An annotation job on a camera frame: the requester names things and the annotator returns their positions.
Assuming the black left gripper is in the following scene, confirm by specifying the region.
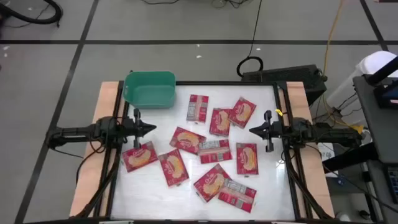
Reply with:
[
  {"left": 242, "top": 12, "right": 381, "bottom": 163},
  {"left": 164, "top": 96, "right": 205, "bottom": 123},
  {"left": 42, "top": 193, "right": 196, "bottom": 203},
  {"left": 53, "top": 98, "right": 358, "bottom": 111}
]
[{"left": 123, "top": 108, "right": 157, "bottom": 149}]

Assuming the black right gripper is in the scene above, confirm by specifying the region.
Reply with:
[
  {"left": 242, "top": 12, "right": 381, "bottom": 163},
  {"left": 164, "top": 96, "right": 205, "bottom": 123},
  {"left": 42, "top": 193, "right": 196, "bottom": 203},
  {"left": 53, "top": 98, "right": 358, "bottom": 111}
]
[{"left": 249, "top": 110, "right": 284, "bottom": 153}]

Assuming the red popcorn bag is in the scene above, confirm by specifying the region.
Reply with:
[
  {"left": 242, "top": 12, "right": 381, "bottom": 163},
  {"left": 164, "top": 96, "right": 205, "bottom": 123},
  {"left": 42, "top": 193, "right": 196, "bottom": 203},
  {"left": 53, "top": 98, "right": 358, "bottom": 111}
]
[
  {"left": 157, "top": 148, "right": 190, "bottom": 189},
  {"left": 169, "top": 126, "right": 207, "bottom": 156},
  {"left": 236, "top": 142, "right": 259, "bottom": 176},
  {"left": 121, "top": 141, "right": 159, "bottom": 174},
  {"left": 208, "top": 107, "right": 233, "bottom": 138},
  {"left": 197, "top": 139, "right": 233, "bottom": 165},
  {"left": 193, "top": 163, "right": 232, "bottom": 203},
  {"left": 228, "top": 96, "right": 257, "bottom": 129},
  {"left": 217, "top": 178, "right": 258, "bottom": 214},
  {"left": 185, "top": 94, "right": 210, "bottom": 124}
]

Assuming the teal plastic basket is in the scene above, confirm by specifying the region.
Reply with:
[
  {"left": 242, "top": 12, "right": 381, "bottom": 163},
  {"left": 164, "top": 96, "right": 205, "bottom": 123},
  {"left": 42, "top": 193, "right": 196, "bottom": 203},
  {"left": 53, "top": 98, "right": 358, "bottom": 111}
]
[{"left": 123, "top": 70, "right": 177, "bottom": 110}]

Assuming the black vented equipment case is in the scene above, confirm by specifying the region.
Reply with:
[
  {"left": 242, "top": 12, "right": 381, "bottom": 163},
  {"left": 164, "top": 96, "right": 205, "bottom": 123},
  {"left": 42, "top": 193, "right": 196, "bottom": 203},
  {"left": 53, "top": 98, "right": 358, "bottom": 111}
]
[{"left": 241, "top": 64, "right": 328, "bottom": 105}]

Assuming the white paper sheet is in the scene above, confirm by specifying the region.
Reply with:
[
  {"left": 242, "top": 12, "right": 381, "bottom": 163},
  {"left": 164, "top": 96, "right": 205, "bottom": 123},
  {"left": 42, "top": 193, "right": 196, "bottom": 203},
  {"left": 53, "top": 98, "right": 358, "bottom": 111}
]
[{"left": 318, "top": 149, "right": 335, "bottom": 162}]

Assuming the black desk support beam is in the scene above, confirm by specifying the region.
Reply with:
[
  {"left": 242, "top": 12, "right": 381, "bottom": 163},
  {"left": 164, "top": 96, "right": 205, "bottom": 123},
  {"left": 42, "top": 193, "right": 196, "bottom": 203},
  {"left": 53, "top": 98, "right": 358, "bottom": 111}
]
[{"left": 322, "top": 141, "right": 379, "bottom": 174}]

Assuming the grey desk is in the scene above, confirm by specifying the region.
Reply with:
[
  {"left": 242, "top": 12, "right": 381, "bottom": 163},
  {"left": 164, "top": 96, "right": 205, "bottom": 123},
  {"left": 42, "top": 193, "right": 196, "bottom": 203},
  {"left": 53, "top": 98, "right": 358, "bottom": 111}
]
[{"left": 353, "top": 74, "right": 398, "bottom": 165}]

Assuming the black device with screen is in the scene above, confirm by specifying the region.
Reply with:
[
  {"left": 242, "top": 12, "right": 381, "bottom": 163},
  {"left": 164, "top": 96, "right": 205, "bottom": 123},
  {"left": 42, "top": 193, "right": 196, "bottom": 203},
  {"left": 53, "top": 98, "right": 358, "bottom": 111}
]
[{"left": 373, "top": 85, "right": 398, "bottom": 110}]

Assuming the white plastic bin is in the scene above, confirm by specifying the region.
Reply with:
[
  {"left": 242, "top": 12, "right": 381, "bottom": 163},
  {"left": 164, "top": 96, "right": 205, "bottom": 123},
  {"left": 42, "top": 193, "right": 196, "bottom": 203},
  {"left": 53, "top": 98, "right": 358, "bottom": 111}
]
[{"left": 326, "top": 50, "right": 398, "bottom": 125}]

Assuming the black keyboard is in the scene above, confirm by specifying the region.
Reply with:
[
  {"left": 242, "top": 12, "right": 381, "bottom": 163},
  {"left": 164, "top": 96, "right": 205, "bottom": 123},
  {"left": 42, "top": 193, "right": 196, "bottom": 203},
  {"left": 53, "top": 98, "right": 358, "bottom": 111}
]
[{"left": 385, "top": 164, "right": 398, "bottom": 205}]

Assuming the black aluminium table frame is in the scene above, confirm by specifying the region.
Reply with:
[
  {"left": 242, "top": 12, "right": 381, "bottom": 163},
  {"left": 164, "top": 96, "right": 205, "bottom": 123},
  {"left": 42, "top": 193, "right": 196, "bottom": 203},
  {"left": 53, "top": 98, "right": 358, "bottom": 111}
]
[{"left": 70, "top": 80, "right": 336, "bottom": 224}]

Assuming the black coiled floor cable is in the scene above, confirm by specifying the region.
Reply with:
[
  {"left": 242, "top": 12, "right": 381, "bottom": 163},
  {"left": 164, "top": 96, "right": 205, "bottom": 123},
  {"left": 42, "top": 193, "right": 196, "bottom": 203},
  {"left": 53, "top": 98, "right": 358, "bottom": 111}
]
[{"left": 236, "top": 0, "right": 264, "bottom": 78}]

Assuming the yellow hanging cable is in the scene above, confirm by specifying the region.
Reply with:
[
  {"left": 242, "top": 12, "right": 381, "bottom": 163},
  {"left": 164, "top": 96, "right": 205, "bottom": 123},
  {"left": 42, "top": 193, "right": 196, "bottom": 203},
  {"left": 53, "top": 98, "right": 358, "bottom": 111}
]
[{"left": 322, "top": 0, "right": 346, "bottom": 78}]

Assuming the thin black cable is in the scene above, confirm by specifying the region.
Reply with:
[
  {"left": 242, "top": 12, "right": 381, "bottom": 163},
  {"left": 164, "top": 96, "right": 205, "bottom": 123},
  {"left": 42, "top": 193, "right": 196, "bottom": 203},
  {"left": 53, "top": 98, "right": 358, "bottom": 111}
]
[{"left": 139, "top": 0, "right": 182, "bottom": 6}]

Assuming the black cable tangle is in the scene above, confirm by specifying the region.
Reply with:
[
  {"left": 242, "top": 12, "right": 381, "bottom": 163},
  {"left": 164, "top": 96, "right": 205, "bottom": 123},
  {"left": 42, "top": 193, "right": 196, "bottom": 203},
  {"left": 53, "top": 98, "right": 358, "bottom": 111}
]
[{"left": 211, "top": 0, "right": 253, "bottom": 9}]

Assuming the thick black hose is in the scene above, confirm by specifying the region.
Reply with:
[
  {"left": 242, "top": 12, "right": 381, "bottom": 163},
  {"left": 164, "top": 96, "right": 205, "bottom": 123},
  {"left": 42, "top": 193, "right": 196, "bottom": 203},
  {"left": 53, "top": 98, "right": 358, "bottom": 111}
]
[{"left": 0, "top": 0, "right": 63, "bottom": 27}]

